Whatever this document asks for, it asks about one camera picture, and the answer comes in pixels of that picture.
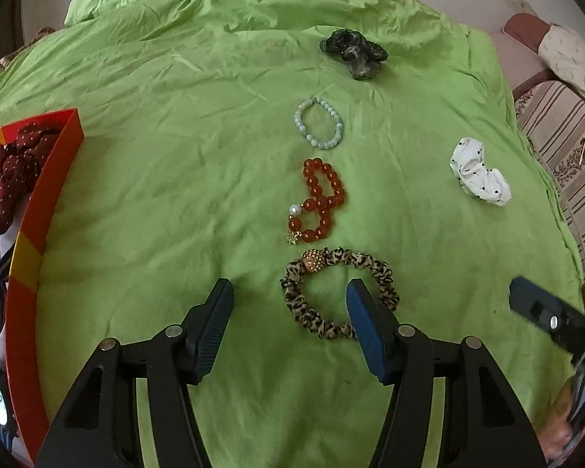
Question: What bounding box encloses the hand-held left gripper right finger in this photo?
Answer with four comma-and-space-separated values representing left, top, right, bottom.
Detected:
346, 279, 549, 468

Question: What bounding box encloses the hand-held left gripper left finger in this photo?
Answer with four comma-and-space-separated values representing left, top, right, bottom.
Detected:
36, 278, 235, 468

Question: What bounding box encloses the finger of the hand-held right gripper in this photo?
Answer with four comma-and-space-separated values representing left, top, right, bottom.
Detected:
509, 276, 585, 354

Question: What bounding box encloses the leopard print scrunchie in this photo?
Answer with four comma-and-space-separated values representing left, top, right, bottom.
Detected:
280, 247, 401, 342

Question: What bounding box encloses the red bead bracelet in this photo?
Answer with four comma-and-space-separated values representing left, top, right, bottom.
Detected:
285, 157, 348, 245

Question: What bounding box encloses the white dotted scrunchie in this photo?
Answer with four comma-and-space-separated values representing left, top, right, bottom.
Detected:
449, 136, 514, 207

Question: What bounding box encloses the orange cardboard box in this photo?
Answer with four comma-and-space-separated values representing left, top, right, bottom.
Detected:
0, 108, 85, 464

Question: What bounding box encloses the pale bead bracelet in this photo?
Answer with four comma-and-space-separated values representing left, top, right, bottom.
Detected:
293, 96, 344, 150

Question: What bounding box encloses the red dotted scrunchie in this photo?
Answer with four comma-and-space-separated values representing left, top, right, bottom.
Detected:
0, 126, 62, 234

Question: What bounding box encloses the person's right hand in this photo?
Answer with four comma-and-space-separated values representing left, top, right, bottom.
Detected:
536, 380, 583, 461

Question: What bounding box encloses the green bedsheet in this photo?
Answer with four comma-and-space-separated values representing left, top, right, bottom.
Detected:
0, 0, 585, 468

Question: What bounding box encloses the striped floral sofa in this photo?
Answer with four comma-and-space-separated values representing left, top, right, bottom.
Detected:
490, 12, 585, 274

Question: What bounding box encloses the white floral cloth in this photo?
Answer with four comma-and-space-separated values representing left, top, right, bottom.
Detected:
537, 23, 585, 105

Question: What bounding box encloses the camouflage scrunchie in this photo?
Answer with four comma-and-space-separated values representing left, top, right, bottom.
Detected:
319, 28, 387, 82

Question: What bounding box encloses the brown patterned cloth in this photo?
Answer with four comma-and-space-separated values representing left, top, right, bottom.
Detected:
0, 27, 54, 66

